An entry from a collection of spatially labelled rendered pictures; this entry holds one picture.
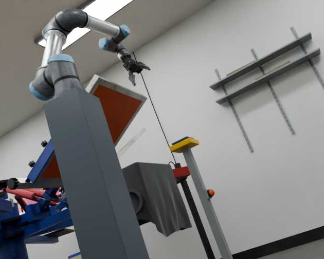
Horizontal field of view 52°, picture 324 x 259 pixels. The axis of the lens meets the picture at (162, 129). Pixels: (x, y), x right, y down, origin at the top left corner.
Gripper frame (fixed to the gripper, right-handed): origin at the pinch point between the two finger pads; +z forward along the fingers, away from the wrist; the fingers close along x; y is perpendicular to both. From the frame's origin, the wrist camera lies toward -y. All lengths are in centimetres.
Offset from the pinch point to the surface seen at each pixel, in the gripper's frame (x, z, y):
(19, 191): -122, -4, 8
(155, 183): -31, 61, 9
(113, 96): -21.3, -2.4, 6.6
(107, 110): -31.4, -0.1, 4.1
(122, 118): -34.2, 0.5, -16.3
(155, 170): -28, 53, 3
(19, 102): -202, -220, -149
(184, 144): 0, 58, 18
